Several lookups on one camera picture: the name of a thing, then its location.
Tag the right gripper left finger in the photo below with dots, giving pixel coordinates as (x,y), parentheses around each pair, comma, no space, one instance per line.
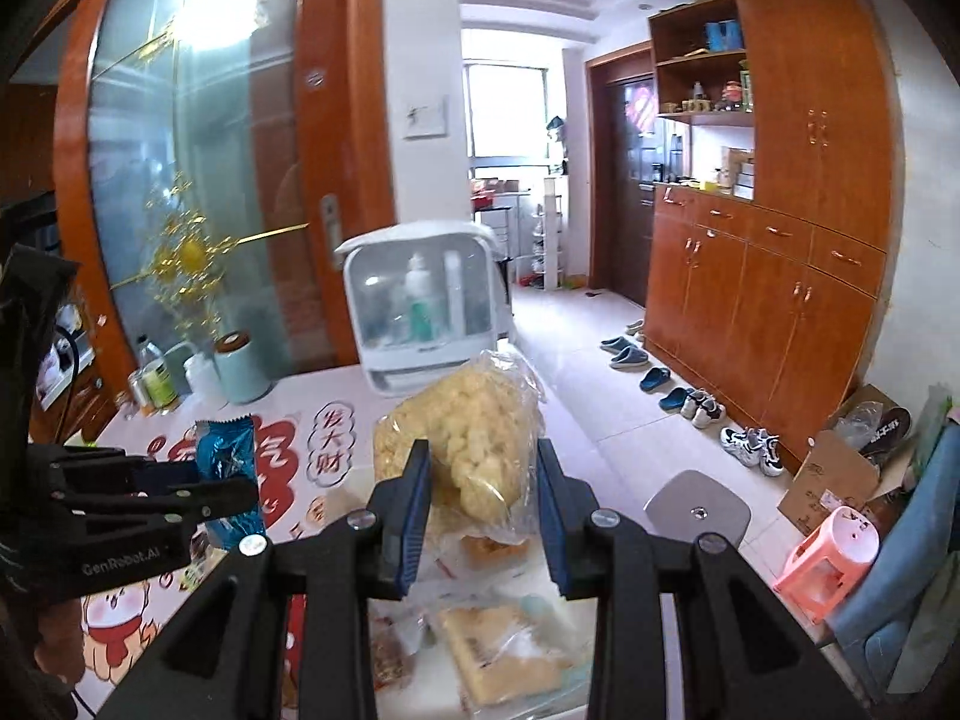
(222,655)

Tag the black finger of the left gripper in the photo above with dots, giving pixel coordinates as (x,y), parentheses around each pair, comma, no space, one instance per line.
(77,469)

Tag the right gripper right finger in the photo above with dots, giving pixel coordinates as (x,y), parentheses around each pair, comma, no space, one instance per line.
(742,654)

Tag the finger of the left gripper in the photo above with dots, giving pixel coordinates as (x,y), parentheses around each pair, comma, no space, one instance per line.
(111,506)

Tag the blue foil snack packet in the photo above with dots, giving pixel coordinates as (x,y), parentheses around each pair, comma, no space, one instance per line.
(226,450)

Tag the large zip bag yellow snack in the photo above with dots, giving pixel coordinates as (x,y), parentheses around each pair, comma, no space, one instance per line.
(515,656)

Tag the puffed rice cake packet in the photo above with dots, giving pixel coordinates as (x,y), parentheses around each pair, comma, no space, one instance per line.
(482,423)

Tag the red nut snack packet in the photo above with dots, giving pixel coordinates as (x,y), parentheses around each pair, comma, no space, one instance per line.
(395,641)

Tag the orange crab noodle snack packet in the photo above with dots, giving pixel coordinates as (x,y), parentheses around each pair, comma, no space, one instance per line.
(481,552)

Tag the clear bottle green label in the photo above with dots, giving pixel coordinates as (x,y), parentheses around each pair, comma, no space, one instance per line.
(156,376)

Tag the pink plastic stool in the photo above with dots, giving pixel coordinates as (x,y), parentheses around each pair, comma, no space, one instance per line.
(826,567)

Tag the grey chair seat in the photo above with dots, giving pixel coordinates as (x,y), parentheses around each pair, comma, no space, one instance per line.
(692,503)

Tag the white plastic storage bin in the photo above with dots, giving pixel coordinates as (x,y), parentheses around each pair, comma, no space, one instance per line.
(591,552)

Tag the teal canister brown lid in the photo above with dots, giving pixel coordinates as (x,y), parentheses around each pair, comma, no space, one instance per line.
(241,374)

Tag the blue chair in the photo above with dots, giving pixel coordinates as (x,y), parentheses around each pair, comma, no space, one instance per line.
(900,623)

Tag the white sneakers pair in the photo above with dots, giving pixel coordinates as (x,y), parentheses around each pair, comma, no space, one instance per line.
(754,447)

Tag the cardboard box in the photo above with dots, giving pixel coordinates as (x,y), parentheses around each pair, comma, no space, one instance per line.
(833,473)

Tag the blue slippers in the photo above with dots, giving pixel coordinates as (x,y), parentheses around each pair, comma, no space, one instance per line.
(627,354)

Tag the wooden cabinet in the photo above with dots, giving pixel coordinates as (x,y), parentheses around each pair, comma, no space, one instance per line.
(765,290)

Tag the white cabinet with clear door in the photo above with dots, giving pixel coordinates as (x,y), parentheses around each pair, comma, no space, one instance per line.
(424,298)

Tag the glass sliding door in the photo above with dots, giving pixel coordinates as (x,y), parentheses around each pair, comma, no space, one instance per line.
(209,158)

